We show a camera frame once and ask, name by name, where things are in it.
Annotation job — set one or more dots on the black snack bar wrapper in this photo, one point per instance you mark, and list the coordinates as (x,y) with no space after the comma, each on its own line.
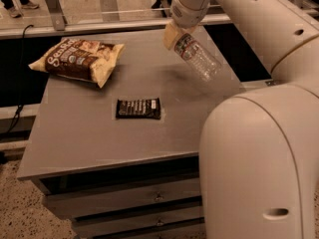
(138,109)

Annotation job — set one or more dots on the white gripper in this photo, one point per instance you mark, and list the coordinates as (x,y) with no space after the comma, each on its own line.
(186,14)

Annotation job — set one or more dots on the grey drawer cabinet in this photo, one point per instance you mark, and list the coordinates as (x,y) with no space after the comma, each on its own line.
(126,178)

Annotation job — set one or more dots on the metal guard rail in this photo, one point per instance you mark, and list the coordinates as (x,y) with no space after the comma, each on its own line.
(88,14)

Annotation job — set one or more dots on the clear plastic water bottle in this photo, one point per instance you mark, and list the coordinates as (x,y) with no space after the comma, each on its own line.
(197,57)

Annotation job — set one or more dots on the brown and cream chip bag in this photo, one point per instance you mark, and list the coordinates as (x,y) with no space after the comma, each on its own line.
(84,60)

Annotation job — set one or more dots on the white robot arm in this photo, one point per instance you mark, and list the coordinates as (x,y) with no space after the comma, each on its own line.
(259,150)

